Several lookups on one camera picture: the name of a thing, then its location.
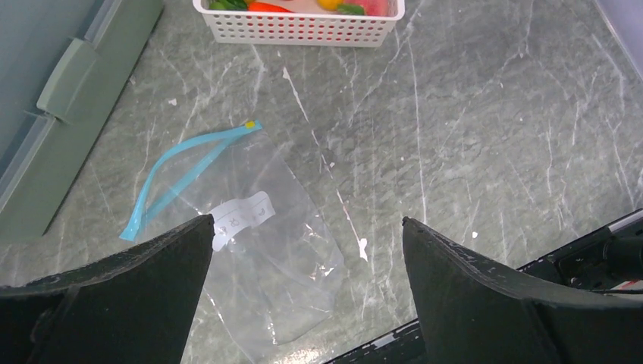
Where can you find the green lidded storage box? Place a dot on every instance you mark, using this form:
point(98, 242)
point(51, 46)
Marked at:
point(63, 67)

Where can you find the clear zip top bag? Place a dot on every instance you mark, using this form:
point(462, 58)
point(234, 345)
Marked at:
point(275, 270)

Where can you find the white perforated plastic basket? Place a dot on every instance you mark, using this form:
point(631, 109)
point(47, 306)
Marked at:
point(304, 23)

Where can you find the orange toy carrot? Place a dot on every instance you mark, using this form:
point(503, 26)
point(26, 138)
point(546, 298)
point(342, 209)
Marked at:
point(266, 7)

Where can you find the pink toy peach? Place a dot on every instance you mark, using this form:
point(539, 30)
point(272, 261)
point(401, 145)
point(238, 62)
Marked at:
point(376, 8)

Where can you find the yellow toy lemon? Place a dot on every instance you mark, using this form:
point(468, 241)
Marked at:
point(329, 5)

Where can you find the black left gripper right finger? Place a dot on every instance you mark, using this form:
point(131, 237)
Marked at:
point(492, 306)

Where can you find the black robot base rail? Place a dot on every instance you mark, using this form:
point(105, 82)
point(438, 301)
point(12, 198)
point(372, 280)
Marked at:
point(577, 271)

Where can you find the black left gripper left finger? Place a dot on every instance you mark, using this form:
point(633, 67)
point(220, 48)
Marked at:
point(136, 306)

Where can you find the green toy vegetable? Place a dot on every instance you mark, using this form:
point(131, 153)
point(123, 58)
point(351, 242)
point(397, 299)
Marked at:
point(228, 5)

